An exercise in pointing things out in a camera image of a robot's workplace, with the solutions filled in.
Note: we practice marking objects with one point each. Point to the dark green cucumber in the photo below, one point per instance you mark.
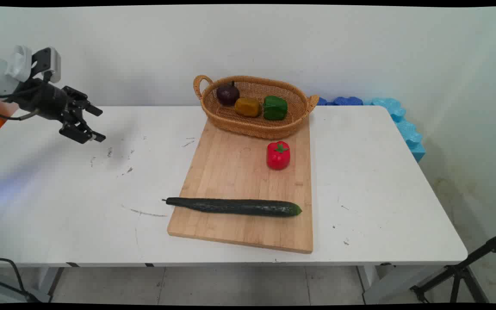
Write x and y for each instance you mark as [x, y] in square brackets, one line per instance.
[235, 206]

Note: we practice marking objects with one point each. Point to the green toy bell pepper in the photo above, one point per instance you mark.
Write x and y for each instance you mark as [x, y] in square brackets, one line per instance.
[275, 107]

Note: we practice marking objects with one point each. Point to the red toy bell pepper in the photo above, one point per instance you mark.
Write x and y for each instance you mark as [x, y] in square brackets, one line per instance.
[278, 157]

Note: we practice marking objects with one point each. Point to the grey base frame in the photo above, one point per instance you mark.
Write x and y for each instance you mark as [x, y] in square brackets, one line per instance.
[2, 292]

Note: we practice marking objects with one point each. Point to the dark blue foam piece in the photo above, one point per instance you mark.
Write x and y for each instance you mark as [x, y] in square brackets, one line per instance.
[347, 101]

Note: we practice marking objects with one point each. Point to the dark purple eggplant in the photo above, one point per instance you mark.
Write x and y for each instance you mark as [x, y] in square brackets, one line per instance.
[227, 94]

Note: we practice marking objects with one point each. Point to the black tripod stand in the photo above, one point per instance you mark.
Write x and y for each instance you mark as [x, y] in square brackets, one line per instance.
[459, 273]

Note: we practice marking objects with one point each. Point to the woven wicker basket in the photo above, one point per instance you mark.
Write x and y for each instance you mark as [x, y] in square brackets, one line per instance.
[252, 125]

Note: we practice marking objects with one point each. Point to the light blue foam piece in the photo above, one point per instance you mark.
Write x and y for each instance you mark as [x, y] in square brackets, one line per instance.
[407, 129]

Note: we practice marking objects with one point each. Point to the wooden cutting board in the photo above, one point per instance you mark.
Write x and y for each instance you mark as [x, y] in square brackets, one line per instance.
[235, 176]

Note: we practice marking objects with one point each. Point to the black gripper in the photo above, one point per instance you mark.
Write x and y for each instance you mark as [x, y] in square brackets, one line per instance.
[48, 102]

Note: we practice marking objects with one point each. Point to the grey table leg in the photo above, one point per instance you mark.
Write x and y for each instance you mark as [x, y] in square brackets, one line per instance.
[385, 284]
[50, 282]

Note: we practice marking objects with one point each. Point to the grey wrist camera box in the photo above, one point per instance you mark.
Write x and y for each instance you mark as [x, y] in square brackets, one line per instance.
[51, 62]

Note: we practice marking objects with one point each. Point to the yellow toy bell pepper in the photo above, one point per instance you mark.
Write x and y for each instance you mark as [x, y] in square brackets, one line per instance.
[248, 106]

